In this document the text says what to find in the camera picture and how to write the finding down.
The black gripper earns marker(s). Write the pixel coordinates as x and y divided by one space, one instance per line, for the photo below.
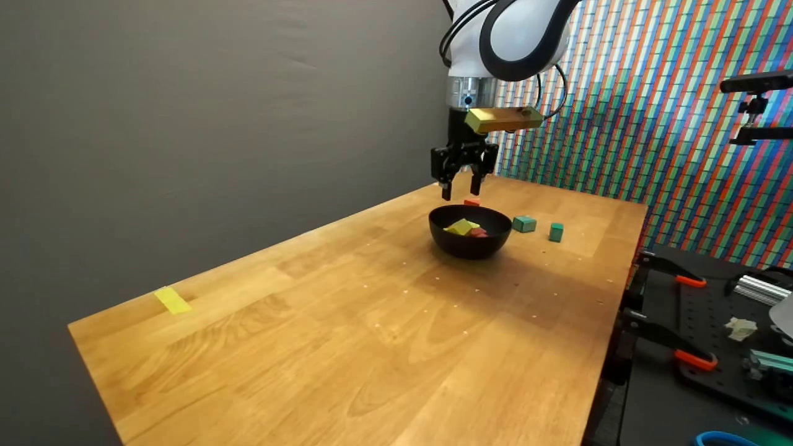
462 149

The red triangular wooden block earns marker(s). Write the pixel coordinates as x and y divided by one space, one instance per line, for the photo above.
470 201

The teal wooden block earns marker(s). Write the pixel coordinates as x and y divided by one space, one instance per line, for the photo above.
522 225

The green wooden block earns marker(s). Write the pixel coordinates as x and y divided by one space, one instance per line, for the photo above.
556 234

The black bowl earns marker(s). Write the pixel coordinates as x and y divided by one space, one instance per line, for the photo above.
470 250

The multicoloured patterned backdrop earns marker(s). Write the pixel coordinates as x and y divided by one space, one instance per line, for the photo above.
660 149

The grey fabric backdrop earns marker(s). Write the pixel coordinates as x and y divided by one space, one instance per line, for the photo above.
206 126

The black perforated side table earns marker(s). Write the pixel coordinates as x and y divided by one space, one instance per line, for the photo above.
714 330

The grey metal bar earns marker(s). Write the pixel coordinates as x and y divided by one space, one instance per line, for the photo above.
759 289

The white plastic part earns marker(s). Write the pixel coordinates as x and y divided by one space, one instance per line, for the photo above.
742 328

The grey round plate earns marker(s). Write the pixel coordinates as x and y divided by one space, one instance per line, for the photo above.
783 319

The teal tool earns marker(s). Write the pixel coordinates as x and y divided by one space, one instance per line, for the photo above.
771 361

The blue round object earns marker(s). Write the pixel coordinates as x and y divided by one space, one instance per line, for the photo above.
727 440

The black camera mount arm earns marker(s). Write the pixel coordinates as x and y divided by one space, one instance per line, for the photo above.
757 84

